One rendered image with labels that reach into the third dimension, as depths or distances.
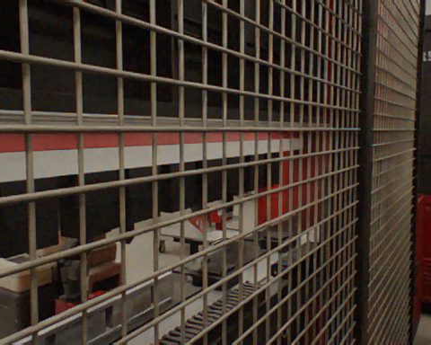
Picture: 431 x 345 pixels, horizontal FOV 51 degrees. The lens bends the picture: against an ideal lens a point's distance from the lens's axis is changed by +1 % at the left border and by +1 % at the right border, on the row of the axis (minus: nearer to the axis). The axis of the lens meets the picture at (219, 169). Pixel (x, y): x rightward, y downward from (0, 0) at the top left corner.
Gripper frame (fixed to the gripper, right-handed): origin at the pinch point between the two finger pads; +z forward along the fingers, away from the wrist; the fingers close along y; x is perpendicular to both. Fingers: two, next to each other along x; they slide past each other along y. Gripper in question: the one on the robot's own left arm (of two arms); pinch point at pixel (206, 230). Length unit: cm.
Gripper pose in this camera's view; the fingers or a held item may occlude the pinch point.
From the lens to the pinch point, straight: 198.9
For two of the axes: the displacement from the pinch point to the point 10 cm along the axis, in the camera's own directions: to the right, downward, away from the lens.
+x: -7.7, 4.2, 4.8
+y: 5.1, -0.7, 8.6
